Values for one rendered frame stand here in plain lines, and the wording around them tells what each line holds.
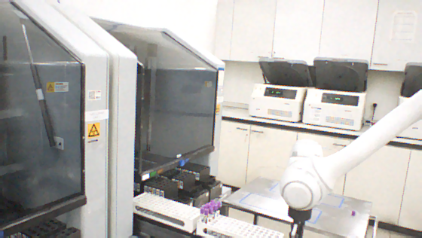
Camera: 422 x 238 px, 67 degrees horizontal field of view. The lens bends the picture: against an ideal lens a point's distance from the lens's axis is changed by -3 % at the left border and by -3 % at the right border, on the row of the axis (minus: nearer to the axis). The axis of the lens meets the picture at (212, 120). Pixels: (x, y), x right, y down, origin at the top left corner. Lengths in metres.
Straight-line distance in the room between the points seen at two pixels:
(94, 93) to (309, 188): 0.69
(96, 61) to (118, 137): 0.28
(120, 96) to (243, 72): 3.20
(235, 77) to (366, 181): 2.03
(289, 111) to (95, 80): 2.59
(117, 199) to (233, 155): 2.58
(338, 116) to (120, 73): 2.53
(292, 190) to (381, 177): 2.62
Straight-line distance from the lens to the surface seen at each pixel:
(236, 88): 4.29
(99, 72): 1.09
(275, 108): 3.46
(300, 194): 0.83
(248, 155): 3.65
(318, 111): 3.36
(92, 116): 1.08
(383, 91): 3.92
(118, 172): 1.22
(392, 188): 3.44
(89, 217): 1.18
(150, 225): 1.33
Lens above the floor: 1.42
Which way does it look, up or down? 9 degrees down
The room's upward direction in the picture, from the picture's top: 4 degrees clockwise
